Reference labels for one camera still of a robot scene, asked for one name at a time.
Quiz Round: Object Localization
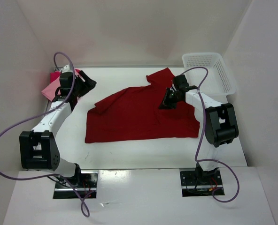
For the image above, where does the magenta t-shirt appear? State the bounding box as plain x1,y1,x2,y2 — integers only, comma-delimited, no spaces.
50,69,80,83

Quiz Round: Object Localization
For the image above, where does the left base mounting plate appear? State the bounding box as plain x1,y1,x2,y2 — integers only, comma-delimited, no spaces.
50,170,99,199

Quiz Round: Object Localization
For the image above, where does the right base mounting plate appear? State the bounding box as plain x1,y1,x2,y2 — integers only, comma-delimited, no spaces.
179,168,225,197

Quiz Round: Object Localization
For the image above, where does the dark red t-shirt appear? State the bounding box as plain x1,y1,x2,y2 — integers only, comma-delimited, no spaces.
85,68,200,143

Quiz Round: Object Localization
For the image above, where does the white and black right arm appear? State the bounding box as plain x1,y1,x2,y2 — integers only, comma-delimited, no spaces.
159,74,239,185

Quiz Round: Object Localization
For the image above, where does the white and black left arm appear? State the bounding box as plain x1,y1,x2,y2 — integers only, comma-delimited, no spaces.
19,69,96,188

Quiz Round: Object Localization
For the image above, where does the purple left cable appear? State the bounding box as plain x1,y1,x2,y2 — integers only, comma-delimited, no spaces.
0,52,95,218

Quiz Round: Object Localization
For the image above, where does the white plastic basket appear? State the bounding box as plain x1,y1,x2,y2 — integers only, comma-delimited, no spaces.
182,52,236,96

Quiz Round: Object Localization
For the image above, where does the base mounting plate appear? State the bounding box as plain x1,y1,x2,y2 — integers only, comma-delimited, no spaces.
50,170,99,199
179,168,225,197

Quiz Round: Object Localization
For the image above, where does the light pink t-shirt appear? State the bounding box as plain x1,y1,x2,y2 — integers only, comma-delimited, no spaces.
41,78,60,101

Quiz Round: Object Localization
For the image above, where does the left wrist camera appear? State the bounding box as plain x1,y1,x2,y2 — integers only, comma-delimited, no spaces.
55,65,75,96

